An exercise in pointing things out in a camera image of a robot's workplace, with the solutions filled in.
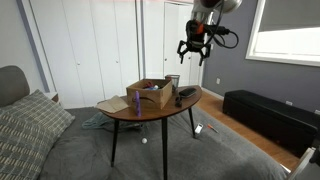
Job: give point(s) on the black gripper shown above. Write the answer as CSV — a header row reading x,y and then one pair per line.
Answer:
x,y
194,38

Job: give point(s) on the black sunglasses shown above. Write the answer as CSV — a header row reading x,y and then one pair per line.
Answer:
x,y
178,101

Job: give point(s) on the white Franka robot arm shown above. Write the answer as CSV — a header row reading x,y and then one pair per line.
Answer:
x,y
203,10

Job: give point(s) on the open cardboard box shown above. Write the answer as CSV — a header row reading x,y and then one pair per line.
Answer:
x,y
156,97

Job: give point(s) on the black mesh cup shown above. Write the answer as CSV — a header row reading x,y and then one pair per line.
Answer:
x,y
174,80

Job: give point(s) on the white closet door set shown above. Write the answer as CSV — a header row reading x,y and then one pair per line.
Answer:
x,y
86,50
156,40

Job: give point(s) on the black glasses case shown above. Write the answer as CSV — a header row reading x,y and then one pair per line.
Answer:
x,y
187,92

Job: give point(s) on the blue item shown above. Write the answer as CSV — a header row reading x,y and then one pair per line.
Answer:
x,y
153,88

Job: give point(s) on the red item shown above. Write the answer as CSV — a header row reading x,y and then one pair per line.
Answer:
x,y
149,83

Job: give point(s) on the round wooden black-legged table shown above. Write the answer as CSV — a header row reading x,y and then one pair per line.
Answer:
x,y
153,113

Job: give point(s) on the purple plastic toy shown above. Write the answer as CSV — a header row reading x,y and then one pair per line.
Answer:
x,y
137,103

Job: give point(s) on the small white remote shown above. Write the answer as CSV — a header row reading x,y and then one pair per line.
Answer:
x,y
198,128

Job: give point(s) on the white framed window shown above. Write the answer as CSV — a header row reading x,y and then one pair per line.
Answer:
x,y
286,43

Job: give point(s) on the tan folded cloth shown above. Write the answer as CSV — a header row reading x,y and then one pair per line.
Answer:
x,y
112,104

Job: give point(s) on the black storage bench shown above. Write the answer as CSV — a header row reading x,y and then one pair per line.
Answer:
x,y
266,116

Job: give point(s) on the small white ball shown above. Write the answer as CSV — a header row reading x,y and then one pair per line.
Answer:
x,y
144,140

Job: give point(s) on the grey carpet rug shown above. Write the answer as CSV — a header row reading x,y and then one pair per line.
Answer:
x,y
216,156

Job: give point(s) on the teal crumpled cloth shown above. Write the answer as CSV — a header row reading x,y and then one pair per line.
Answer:
x,y
96,120

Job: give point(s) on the grey plaid pillow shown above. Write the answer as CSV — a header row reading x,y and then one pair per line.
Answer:
x,y
30,133

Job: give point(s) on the grey upholstered chair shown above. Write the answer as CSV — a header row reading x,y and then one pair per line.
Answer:
x,y
11,83

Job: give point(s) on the white wall outlet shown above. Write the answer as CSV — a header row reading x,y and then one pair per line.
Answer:
x,y
289,103
218,80

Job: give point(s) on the white metal stand frame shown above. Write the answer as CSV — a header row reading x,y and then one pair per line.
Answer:
x,y
300,163

